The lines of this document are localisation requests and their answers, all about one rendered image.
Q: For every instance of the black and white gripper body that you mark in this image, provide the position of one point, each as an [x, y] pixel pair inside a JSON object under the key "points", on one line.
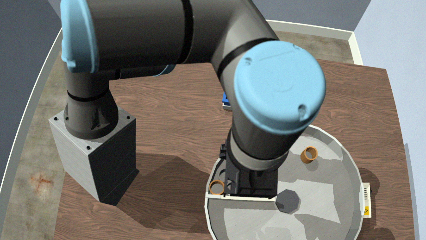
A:
{"points": [[246, 182]]}

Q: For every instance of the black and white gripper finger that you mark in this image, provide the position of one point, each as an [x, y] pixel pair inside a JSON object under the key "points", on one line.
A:
{"points": [[222, 153]]}

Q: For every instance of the blue crate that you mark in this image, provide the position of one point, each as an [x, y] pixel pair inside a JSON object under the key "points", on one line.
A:
{"points": [[225, 102]]}

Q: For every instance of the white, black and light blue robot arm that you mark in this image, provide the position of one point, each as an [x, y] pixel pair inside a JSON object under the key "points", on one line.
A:
{"points": [[275, 88]]}

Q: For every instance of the bronze bushing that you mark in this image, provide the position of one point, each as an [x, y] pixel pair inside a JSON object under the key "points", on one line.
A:
{"points": [[215, 182], [313, 152]]}

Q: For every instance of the grey metal sleeve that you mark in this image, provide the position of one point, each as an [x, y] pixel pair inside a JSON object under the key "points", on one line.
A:
{"points": [[220, 172]]}

